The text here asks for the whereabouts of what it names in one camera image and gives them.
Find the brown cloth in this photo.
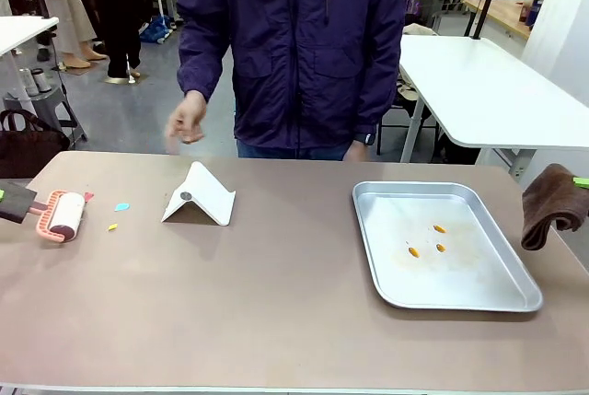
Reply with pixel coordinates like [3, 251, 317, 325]
[520, 163, 589, 251]

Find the pink lint roller black handle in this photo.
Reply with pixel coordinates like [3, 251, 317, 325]
[0, 178, 88, 245]

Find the purple sleeved right forearm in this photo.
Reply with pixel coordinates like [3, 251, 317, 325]
[177, 12, 234, 104]

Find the purple sleeved left forearm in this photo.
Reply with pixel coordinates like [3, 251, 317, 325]
[353, 58, 401, 145]

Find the person's right hand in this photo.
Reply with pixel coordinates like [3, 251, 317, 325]
[164, 90, 207, 155]

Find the person's left hand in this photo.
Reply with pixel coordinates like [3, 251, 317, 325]
[343, 142, 371, 162]

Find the dark brown handbag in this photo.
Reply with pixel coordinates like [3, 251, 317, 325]
[0, 109, 71, 180]

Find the grey metal stool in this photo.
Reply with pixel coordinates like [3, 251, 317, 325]
[2, 84, 88, 147]

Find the white can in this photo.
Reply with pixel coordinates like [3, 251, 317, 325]
[17, 67, 39, 97]

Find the large white table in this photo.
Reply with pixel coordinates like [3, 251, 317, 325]
[398, 34, 589, 166]

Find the small white table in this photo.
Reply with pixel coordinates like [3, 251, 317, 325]
[0, 16, 60, 106]

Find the dark cola bottle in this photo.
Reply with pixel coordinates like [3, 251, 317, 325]
[524, 0, 549, 30]

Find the wooden top table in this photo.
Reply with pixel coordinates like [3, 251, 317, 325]
[461, 0, 535, 41]

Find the metal baking tray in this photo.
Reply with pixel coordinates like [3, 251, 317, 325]
[352, 180, 544, 312]

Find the white folded roller stand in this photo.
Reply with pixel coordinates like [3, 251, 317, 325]
[160, 160, 237, 227]

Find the person in black trousers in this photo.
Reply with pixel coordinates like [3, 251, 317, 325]
[87, 0, 144, 86]

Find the blue bag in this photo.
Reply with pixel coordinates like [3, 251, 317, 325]
[139, 15, 175, 44]

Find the person in purple jacket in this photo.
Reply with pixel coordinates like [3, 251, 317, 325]
[177, 0, 410, 162]

